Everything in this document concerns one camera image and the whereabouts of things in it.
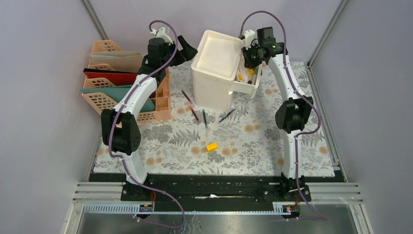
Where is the aluminium corner frame post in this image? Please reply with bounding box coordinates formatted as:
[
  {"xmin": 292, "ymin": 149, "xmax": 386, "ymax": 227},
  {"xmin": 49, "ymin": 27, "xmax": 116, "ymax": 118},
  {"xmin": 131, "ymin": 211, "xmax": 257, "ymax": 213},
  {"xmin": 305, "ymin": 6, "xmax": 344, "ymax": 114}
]
[{"xmin": 80, "ymin": 0, "xmax": 109, "ymax": 40}]

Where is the clear green pen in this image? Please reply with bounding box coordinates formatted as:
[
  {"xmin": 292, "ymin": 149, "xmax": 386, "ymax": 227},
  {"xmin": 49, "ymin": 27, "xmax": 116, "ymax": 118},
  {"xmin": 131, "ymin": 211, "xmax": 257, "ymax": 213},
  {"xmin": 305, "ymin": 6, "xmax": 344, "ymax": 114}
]
[{"xmin": 202, "ymin": 109, "xmax": 209, "ymax": 132}]

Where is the white three-drawer cabinet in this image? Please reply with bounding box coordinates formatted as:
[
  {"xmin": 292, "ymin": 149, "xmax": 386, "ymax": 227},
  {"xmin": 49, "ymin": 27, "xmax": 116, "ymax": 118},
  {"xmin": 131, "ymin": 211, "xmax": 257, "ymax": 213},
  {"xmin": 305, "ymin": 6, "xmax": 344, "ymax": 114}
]
[{"xmin": 190, "ymin": 30, "xmax": 243, "ymax": 112}]

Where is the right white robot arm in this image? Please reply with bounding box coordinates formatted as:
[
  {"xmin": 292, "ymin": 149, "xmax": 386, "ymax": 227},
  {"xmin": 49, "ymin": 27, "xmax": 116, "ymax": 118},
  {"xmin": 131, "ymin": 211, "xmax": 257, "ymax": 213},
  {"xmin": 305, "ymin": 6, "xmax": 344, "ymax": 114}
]
[{"xmin": 240, "ymin": 27, "xmax": 314, "ymax": 201}]

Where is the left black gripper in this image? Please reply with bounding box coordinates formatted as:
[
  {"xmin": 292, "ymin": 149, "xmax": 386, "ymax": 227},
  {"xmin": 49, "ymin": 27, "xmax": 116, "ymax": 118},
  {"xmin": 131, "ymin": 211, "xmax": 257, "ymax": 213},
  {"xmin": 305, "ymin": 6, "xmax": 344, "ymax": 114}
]
[{"xmin": 160, "ymin": 35, "xmax": 197, "ymax": 68}]

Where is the red ring binder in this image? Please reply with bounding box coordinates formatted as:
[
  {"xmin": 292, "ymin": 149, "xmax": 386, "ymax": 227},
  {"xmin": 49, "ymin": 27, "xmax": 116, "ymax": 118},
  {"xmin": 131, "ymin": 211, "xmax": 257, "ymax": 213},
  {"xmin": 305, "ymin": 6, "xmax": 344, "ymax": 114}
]
[{"xmin": 83, "ymin": 68, "xmax": 137, "ymax": 88}]

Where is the teal folder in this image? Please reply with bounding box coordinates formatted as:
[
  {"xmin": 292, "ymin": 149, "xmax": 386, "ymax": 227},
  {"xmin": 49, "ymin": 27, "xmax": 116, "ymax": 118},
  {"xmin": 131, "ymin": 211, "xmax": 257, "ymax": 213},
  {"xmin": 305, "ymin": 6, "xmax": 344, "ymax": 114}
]
[{"xmin": 80, "ymin": 85, "xmax": 155, "ymax": 113}]

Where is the white top drawer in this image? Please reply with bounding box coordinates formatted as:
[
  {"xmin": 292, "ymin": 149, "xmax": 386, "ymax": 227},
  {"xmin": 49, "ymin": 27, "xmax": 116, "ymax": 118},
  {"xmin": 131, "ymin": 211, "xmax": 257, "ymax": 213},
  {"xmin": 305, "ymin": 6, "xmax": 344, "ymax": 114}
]
[{"xmin": 230, "ymin": 61, "xmax": 262, "ymax": 99}]

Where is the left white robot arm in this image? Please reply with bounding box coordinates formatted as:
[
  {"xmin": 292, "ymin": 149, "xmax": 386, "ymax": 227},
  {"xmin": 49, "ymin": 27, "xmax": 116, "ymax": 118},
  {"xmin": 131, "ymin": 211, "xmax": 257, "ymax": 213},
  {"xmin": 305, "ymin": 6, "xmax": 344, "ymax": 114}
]
[{"xmin": 100, "ymin": 26, "xmax": 198, "ymax": 200}]

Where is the blue pen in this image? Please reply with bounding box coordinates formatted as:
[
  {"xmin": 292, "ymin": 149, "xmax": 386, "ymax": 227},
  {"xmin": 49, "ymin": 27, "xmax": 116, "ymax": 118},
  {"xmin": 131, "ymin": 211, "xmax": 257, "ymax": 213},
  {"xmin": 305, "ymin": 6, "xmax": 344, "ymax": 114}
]
[{"xmin": 219, "ymin": 108, "xmax": 236, "ymax": 123}]

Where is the red capped marker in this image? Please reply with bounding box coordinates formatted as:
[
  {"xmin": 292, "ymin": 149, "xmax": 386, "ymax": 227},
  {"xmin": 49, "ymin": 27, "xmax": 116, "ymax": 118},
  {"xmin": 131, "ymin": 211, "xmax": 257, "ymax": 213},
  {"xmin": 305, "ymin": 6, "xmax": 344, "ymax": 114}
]
[{"xmin": 181, "ymin": 90, "xmax": 193, "ymax": 105}]

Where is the floral table mat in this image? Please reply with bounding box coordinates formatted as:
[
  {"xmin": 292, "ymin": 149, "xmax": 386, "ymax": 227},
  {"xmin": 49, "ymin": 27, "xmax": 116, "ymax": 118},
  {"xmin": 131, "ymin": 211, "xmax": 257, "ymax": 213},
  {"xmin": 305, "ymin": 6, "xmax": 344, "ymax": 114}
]
[{"xmin": 93, "ymin": 60, "xmax": 336, "ymax": 177}]

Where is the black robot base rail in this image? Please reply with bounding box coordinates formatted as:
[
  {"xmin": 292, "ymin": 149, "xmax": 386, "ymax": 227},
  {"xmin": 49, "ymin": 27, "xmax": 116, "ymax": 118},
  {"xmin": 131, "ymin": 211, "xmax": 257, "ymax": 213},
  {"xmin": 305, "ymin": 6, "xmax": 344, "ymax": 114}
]
[{"xmin": 89, "ymin": 173, "xmax": 343, "ymax": 212}]

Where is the beige notebook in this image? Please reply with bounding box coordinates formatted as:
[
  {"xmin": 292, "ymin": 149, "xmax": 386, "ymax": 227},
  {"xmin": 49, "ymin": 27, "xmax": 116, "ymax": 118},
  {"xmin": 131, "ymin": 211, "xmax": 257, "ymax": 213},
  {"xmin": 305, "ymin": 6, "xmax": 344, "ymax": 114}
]
[{"xmin": 89, "ymin": 51, "xmax": 143, "ymax": 73}]

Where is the peach plastic file organizer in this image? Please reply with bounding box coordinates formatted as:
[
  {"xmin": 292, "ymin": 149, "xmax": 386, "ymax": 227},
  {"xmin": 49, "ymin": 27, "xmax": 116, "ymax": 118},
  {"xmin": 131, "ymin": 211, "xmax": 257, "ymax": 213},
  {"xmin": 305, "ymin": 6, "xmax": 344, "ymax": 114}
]
[{"xmin": 80, "ymin": 39, "xmax": 173, "ymax": 123}]

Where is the yellow eraser block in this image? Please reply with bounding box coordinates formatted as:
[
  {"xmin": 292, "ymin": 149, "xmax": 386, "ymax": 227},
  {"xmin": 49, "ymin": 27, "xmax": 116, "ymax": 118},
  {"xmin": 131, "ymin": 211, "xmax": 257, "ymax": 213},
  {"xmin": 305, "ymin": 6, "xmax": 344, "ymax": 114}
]
[{"xmin": 206, "ymin": 142, "xmax": 218, "ymax": 152}]

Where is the yellow capped white marker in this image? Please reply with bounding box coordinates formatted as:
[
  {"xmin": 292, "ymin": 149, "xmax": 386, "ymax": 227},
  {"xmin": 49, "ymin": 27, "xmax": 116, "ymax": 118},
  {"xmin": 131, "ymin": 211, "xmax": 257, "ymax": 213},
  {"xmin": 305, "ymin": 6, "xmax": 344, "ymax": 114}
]
[{"xmin": 247, "ymin": 68, "xmax": 255, "ymax": 75}]

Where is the orange clear pen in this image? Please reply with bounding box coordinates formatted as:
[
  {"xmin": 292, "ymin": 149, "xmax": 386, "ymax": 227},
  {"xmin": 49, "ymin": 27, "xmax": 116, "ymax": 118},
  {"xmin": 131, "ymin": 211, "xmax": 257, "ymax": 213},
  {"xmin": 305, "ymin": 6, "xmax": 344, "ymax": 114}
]
[{"xmin": 190, "ymin": 106, "xmax": 201, "ymax": 123}]

